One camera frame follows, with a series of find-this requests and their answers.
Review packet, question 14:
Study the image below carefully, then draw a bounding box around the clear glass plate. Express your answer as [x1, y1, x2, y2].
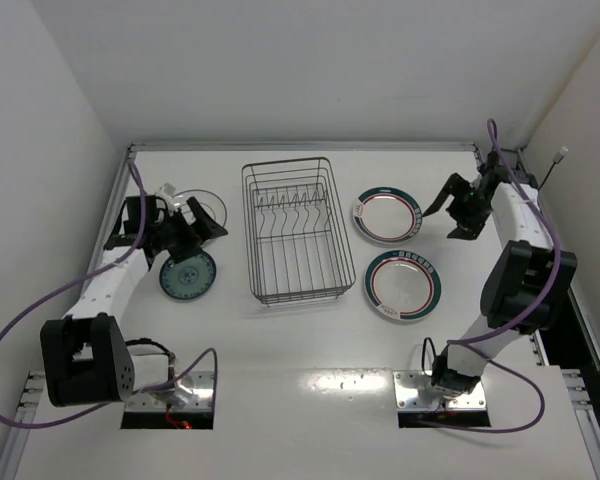
[173, 189, 228, 227]

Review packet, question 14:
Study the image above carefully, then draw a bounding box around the blue floral patterned plate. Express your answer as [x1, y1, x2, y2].
[159, 251, 217, 301]

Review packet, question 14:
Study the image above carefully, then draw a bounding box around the green red rimmed plate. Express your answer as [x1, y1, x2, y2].
[363, 250, 442, 323]
[352, 187, 423, 244]

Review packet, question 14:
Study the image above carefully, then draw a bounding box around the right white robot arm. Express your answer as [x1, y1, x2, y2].
[425, 151, 577, 397]

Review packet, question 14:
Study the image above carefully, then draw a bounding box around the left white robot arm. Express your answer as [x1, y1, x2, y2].
[40, 189, 228, 407]

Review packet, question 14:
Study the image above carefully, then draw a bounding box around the metal wire dish rack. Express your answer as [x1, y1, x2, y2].
[241, 157, 356, 306]

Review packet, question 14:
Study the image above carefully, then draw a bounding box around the black wall cable white plug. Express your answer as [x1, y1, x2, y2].
[538, 146, 569, 191]

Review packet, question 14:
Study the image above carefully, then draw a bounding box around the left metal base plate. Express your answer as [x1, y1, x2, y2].
[124, 371, 215, 414]

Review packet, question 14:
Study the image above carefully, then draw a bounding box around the metal base plate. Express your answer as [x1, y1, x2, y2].
[393, 370, 487, 413]
[124, 371, 215, 414]

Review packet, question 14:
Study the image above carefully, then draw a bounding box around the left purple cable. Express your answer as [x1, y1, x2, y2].
[0, 154, 219, 430]

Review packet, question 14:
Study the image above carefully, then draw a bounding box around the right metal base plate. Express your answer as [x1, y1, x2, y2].
[393, 370, 487, 413]

